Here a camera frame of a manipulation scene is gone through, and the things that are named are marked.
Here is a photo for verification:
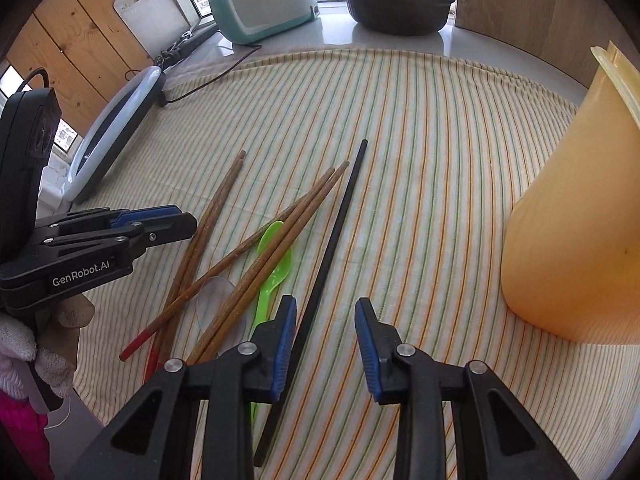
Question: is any black chopstick curved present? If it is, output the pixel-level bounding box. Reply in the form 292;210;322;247
253;139;369;467

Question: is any pink sleeve forearm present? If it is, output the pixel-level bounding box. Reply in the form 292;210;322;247
1;392;54;479

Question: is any white gloved left hand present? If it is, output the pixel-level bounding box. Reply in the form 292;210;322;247
1;295;96;401

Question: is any wooden chopstick far left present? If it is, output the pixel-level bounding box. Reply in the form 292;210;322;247
143;150;246;382

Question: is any wooden chopstick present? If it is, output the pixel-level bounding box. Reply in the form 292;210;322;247
143;150;246;382
186;160;349;365
163;150;246;312

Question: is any wooden chopstick crossing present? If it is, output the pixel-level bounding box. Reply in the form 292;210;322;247
118;167;335;362

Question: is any clear plastic spoon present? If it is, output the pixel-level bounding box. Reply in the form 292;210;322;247
194;276;247;353

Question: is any wooden chopstick middle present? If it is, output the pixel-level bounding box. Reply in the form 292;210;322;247
186;160;349;365

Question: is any green plastic spoon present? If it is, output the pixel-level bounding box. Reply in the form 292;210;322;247
243;221;293;399

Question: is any wooden plank panel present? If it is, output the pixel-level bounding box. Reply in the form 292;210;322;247
6;0;152;136

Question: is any orange plastic bucket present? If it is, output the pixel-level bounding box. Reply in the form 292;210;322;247
501;44;639;344

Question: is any white cutting board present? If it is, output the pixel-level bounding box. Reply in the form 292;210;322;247
113;0;190;58

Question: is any striped tablecloth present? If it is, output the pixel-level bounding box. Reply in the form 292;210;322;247
88;48;639;479

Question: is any black clay pot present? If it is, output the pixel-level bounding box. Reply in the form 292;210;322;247
345;0;457;36

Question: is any wooden board panel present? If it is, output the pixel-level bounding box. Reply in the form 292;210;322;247
456;0;639;86

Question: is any white ring light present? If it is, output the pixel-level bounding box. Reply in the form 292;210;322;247
62;65;166;204

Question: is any black power cable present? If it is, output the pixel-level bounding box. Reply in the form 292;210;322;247
159;43;264;106

